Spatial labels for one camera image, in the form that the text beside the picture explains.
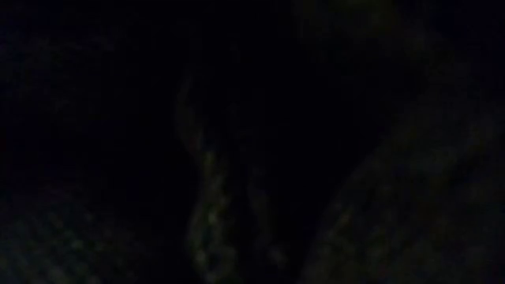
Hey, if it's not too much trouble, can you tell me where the dark blue jeans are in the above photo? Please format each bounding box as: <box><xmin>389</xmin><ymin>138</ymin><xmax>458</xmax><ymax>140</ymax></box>
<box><xmin>0</xmin><ymin>0</ymin><xmax>505</xmax><ymax>284</ymax></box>

